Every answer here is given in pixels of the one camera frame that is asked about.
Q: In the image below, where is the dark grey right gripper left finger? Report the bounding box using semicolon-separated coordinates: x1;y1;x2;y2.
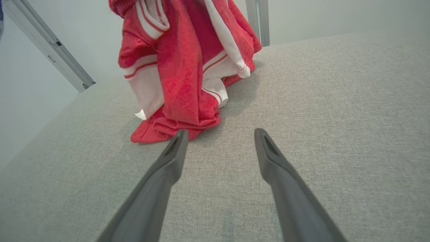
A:
97;129;189;242

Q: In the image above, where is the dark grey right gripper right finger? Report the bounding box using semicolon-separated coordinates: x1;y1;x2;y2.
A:
254;128;347;242

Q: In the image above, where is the red Bulls 23 jersey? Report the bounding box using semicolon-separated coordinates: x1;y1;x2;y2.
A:
108;0;262;144

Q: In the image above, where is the grey partition post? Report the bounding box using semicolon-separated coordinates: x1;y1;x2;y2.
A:
245;0;270;47

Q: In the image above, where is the aluminium profile rail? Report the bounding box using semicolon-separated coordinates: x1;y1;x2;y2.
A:
3;0;96;93

